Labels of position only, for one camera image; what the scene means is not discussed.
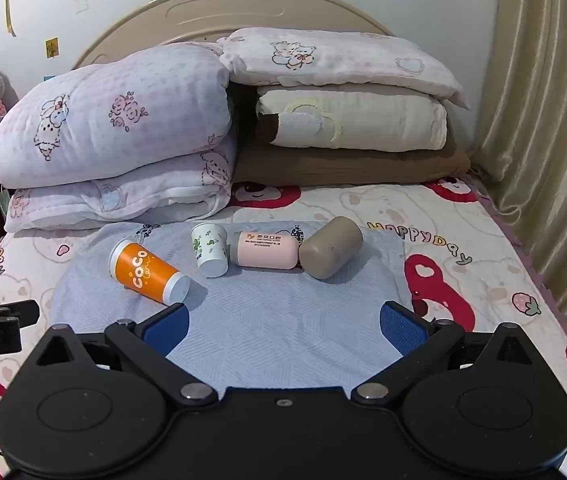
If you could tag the yellow wall sticker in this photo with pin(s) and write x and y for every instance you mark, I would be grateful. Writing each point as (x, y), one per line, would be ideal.
(52, 47)

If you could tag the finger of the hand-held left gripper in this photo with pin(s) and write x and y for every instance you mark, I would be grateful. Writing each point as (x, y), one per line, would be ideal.
(18, 312)

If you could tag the orange paper cup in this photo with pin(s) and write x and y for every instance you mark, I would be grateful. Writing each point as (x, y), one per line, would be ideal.
(146, 272)

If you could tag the white cup with green print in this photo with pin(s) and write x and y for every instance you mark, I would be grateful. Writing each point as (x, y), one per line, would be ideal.
(209, 250)

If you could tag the folded pink checked quilt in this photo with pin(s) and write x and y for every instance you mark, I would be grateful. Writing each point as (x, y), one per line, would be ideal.
(113, 120)

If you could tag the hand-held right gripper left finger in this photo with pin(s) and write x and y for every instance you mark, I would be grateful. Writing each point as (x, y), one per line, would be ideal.
(166, 329)

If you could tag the beige curtain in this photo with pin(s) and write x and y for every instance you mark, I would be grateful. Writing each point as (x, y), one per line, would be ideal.
(543, 110)

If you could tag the cream and brown pillow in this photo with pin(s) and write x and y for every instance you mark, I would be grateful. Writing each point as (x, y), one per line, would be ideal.
(373, 120)

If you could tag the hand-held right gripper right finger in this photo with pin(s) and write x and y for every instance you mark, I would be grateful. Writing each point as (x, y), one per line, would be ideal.
(403, 329)

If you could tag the light blue mat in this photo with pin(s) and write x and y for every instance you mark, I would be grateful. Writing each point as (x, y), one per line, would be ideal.
(273, 310)

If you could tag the teal face mask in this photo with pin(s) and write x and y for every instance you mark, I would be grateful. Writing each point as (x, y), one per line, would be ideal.
(2, 205)

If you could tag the grey-brown cup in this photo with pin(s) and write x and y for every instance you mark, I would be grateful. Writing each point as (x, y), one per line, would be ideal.
(328, 250)

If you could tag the beige wooden headboard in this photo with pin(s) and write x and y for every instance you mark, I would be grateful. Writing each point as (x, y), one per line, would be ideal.
(243, 10)

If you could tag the pink checked pillow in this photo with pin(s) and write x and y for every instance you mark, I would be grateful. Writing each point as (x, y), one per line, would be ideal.
(343, 60)

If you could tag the pink cup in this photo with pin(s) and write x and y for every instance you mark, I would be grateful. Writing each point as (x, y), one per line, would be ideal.
(263, 250)

